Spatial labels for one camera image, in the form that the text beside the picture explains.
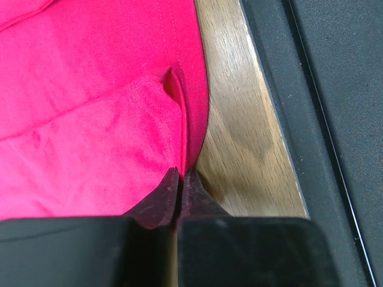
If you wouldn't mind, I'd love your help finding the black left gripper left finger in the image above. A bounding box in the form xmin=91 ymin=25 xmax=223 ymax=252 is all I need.
xmin=1 ymin=168 xmax=179 ymax=286

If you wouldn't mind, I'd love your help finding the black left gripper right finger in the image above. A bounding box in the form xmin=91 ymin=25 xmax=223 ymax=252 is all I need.
xmin=177 ymin=170 xmax=337 ymax=286

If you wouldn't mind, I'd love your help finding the pink t shirt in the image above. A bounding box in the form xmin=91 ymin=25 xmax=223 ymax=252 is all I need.
xmin=1 ymin=1 xmax=208 ymax=219

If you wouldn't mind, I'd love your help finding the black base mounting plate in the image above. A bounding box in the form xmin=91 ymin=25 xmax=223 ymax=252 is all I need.
xmin=242 ymin=1 xmax=382 ymax=286

